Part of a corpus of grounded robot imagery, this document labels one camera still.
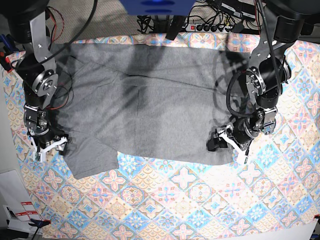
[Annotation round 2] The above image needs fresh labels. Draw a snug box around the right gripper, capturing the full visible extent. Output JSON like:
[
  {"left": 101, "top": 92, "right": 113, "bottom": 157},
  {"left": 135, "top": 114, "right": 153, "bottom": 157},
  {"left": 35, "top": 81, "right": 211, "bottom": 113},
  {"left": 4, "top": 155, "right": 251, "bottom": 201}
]
[{"left": 32, "top": 128, "right": 68, "bottom": 156}]

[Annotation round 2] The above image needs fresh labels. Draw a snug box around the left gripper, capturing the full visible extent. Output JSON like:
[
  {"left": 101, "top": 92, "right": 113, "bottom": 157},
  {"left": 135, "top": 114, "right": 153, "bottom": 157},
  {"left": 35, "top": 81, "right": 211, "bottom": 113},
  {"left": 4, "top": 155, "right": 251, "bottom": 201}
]
[{"left": 206, "top": 118, "right": 258, "bottom": 152}]

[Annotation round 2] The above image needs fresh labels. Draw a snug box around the grey T-shirt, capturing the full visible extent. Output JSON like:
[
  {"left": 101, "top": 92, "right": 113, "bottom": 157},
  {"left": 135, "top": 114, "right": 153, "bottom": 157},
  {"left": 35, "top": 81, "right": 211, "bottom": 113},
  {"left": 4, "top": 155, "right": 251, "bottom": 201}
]
[{"left": 52, "top": 43, "right": 249, "bottom": 179}]

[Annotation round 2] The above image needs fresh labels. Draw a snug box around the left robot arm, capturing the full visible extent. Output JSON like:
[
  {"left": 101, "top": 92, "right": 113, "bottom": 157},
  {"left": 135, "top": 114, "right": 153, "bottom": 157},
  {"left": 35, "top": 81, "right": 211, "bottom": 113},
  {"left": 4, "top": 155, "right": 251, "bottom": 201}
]
[{"left": 206, "top": 0, "right": 320, "bottom": 152}]

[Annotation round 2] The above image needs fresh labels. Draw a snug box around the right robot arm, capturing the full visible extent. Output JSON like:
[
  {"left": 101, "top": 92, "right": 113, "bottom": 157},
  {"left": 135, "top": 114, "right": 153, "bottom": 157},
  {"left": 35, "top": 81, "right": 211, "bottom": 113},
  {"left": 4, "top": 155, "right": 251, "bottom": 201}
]
[{"left": 0, "top": 0, "right": 68, "bottom": 162}]

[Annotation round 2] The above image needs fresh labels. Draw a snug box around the white box with labels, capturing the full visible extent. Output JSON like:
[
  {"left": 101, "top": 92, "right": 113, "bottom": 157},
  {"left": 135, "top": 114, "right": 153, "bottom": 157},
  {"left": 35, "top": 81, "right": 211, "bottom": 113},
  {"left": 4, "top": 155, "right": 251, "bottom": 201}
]
[{"left": 0, "top": 169, "right": 42, "bottom": 235}]

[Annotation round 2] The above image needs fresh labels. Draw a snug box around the patterned tablecloth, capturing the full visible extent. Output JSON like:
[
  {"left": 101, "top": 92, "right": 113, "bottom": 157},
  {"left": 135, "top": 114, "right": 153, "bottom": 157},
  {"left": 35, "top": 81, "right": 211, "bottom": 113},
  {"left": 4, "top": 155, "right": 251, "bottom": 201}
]
[{"left": 0, "top": 41, "right": 320, "bottom": 240}]

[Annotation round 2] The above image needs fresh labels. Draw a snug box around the red table clamp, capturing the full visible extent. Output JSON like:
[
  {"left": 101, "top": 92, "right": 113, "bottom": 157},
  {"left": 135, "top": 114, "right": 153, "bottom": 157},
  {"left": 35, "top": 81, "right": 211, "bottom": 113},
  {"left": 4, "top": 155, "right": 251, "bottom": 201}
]
[{"left": 0, "top": 51, "right": 13, "bottom": 73}]

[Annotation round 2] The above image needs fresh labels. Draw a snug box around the white power strip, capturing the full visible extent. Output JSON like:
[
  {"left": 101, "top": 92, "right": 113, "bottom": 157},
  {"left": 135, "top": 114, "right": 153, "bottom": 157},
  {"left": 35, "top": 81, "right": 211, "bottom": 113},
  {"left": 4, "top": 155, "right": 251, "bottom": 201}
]
[{"left": 185, "top": 23, "right": 232, "bottom": 33}]

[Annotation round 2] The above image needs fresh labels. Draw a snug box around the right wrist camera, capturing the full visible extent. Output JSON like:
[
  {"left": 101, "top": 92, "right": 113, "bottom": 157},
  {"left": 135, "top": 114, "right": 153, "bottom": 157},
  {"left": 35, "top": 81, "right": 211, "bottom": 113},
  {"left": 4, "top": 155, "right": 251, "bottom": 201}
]
[{"left": 32, "top": 151, "right": 46, "bottom": 163}]

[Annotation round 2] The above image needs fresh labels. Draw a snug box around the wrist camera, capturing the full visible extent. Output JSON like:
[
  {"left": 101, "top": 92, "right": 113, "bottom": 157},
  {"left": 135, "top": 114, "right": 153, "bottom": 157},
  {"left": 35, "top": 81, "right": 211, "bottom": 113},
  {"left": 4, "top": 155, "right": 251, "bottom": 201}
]
[
  {"left": 32, "top": 151, "right": 46, "bottom": 163},
  {"left": 237, "top": 154, "right": 249, "bottom": 165}
]

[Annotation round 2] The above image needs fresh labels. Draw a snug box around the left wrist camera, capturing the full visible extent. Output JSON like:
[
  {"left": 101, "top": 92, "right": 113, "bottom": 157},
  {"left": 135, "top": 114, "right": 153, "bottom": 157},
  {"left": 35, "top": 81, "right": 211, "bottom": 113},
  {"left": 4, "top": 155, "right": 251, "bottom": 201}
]
[{"left": 237, "top": 154, "right": 249, "bottom": 165}]

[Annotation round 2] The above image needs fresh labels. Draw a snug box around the black centre post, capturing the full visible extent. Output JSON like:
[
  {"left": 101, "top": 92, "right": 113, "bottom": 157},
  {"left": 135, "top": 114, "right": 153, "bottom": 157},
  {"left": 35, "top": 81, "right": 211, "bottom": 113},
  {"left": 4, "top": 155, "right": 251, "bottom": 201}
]
[{"left": 165, "top": 15, "right": 186, "bottom": 41}]

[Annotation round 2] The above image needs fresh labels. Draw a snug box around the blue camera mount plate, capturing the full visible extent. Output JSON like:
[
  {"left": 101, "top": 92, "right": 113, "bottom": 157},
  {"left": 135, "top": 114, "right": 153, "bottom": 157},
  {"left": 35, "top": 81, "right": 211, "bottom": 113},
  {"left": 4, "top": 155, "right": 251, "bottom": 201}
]
[{"left": 120, "top": 0, "right": 196, "bottom": 16}]

